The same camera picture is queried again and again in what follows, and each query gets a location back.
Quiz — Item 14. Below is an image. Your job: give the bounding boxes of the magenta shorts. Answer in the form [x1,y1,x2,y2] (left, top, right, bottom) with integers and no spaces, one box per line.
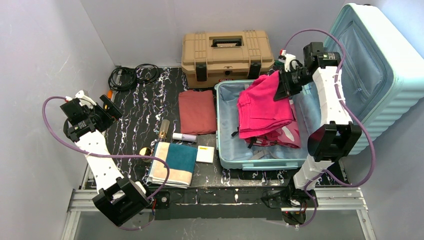
[236,71,295,139]

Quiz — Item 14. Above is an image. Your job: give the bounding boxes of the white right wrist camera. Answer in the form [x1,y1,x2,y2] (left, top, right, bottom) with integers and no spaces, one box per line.
[278,49,302,72]

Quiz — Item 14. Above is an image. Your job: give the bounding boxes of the orange handled screwdriver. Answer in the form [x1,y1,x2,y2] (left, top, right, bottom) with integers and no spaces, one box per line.
[103,90,114,110]

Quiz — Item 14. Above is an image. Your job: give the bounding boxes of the black coiled cable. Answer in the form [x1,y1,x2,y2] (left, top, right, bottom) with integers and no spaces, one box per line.
[107,63,162,93]

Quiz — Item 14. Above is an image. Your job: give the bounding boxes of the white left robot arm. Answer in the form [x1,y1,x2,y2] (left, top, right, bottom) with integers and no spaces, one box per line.
[60,90,153,227]

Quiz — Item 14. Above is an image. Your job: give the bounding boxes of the white lavender tube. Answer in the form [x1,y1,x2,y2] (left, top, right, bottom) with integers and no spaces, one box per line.
[172,132,198,143]

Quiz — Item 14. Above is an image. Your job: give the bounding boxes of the rust red cloth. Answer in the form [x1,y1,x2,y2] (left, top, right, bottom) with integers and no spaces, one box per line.
[178,90,217,135]

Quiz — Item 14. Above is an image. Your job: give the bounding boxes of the teal and beige folded towel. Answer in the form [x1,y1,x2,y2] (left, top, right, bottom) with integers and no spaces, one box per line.
[146,142,198,189]

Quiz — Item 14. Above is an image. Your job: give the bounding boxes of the gold round compact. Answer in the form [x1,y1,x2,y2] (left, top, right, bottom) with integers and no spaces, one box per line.
[139,147,153,163]

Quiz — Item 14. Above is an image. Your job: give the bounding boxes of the light blue open suitcase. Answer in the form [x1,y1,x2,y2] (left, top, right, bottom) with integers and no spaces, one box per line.
[215,3,424,171]

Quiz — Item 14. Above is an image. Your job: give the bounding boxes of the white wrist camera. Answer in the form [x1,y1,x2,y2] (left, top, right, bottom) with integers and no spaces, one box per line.
[65,90,98,109]
[278,49,302,72]

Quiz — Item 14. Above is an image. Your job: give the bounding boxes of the white square packet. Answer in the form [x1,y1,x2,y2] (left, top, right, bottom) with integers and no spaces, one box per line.
[195,145,216,164]

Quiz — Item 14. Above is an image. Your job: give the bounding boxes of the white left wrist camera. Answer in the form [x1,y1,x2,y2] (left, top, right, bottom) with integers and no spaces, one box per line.
[65,90,98,109]

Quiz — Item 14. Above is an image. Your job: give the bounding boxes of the pink camouflage pants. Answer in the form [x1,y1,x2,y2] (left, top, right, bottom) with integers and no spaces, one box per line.
[231,98,301,149]

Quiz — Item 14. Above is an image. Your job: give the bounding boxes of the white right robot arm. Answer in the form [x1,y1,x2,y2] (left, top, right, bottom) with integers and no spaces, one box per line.
[273,42,362,191]

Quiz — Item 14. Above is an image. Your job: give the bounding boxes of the tan plastic toolbox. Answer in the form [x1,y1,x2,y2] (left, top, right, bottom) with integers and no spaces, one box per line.
[181,30,275,89]

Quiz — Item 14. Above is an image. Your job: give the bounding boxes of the clear gold perfume bottle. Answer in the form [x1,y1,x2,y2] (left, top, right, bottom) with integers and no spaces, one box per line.
[158,119,170,142]

